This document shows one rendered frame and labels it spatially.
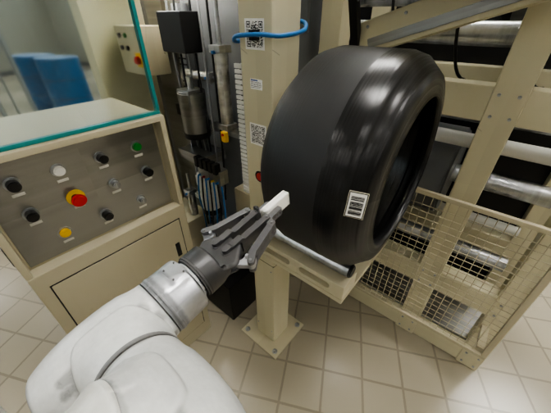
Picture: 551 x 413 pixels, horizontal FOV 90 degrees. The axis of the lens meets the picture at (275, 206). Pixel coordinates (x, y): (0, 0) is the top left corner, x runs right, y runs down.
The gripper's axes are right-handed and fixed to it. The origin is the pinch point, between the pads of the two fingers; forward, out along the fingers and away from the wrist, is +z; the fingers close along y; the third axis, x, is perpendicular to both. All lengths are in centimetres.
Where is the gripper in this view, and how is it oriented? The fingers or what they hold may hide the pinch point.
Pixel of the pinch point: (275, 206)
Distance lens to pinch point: 53.5
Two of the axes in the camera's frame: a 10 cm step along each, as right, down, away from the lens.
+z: 6.3, -5.6, 5.4
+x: 1.0, 7.5, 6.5
